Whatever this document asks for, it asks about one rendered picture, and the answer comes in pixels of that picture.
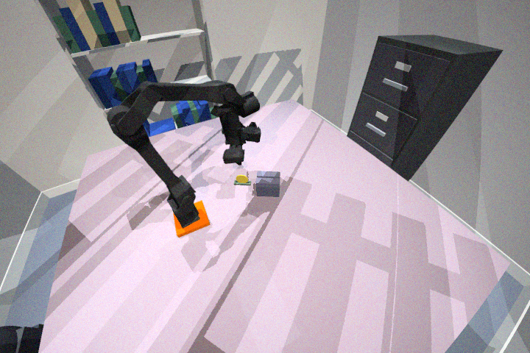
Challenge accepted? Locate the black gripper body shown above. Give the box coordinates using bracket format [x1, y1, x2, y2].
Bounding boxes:
[222, 122, 244, 164]

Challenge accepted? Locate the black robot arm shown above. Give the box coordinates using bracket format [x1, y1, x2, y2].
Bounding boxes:
[107, 80, 261, 228]

